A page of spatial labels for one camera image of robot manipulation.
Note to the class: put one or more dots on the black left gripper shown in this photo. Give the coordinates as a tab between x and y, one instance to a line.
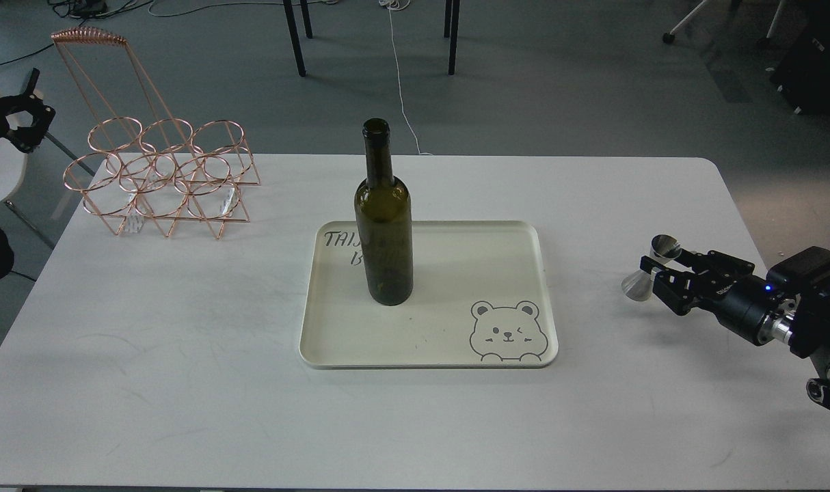
26	138

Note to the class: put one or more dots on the dark green wine bottle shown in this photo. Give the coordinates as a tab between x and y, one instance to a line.
382	206

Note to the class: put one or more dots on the black table legs left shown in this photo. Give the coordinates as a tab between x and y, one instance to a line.
294	32

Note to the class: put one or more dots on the black equipment case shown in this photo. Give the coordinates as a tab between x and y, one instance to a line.
803	75

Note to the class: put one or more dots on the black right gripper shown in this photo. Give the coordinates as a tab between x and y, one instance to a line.
750	307

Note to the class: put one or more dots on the steel double jigger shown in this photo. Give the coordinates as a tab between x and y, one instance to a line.
638	286

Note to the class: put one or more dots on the black table legs right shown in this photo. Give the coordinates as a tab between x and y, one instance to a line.
450	32

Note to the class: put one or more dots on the copper wire bottle rack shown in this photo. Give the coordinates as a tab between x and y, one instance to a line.
155	169

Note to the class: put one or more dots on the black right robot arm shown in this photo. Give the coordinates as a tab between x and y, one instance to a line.
806	277

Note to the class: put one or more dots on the black table legs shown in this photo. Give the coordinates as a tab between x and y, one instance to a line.
294	32
450	32

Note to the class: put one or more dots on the cream bear serving tray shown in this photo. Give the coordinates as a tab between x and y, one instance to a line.
480	300

